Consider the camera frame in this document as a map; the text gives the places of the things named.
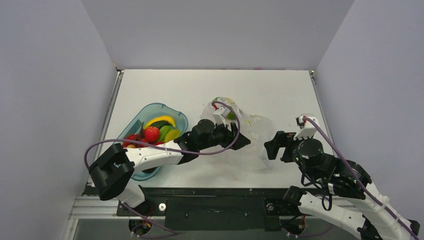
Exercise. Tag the green fake lime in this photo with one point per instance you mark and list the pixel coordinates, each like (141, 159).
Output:
(231, 116)

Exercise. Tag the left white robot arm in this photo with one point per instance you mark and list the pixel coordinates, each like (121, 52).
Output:
(111, 173)

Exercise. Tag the dark green fake avocado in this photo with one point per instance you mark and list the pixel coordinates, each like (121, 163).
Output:
(160, 124)

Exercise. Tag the yellow fake lemon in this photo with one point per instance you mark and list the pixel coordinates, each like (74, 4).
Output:
(172, 135)

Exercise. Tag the red fake berry cluster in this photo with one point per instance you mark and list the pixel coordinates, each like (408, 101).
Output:
(134, 141)

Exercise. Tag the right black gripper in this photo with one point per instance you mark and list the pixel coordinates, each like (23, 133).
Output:
(284, 144)

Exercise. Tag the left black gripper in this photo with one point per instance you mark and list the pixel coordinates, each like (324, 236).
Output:
(228, 134)

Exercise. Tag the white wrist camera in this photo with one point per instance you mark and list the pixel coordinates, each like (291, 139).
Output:
(306, 128)
(220, 115)

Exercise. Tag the yellow fake banana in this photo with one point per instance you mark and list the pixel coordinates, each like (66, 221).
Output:
(163, 117)

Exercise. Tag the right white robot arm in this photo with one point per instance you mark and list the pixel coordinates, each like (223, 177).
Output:
(354, 204)

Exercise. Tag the teal plastic tray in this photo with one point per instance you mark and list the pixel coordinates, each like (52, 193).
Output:
(152, 111)

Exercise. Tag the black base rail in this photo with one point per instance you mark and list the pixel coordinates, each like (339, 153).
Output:
(218, 209)

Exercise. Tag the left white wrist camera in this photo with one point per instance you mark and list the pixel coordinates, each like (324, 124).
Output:
(220, 115)

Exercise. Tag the clear plastic bag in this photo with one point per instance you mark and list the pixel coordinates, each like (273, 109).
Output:
(257, 128)

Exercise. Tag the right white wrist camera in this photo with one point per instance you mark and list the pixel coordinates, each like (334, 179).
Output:
(306, 128)

